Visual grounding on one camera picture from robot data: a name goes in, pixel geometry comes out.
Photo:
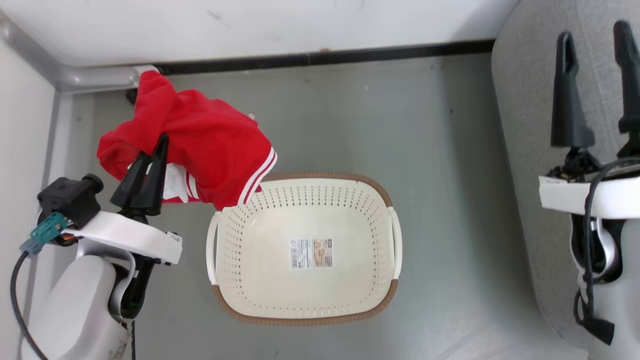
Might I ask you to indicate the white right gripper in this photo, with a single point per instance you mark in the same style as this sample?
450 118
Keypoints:
615 197

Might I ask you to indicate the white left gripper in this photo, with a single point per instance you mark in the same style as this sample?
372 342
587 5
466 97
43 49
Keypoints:
125 232

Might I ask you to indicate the red garment with white stripes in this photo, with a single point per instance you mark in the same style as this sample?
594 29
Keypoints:
210 135

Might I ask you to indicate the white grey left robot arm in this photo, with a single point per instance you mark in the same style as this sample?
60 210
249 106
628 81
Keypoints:
75 310

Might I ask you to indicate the cream laundry basket brown rim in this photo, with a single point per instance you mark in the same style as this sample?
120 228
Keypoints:
260 285

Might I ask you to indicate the grey fabric sofa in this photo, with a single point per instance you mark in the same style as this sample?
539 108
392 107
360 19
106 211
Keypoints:
525 175

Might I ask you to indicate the white product label sticker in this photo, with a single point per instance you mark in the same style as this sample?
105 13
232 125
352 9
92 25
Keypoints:
311 253

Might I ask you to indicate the black baseboard strip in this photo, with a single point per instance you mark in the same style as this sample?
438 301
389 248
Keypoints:
325 56

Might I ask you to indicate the grey wall pipe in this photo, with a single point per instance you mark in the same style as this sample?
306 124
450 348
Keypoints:
75 77

